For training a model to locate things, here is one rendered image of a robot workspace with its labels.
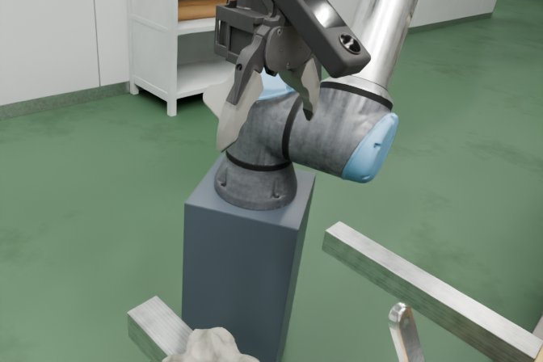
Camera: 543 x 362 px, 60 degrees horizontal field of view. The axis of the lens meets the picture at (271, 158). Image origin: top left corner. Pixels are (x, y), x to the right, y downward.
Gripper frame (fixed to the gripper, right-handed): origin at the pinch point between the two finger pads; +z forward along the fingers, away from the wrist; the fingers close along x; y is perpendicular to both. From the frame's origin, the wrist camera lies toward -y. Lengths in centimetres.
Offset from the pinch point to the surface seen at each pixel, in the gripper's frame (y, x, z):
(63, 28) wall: 225, -76, 49
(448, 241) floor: 14, -139, 94
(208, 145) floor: 140, -110, 94
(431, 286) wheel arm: -21.2, -3.7, 9.6
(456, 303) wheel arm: -24.1, -3.5, 9.6
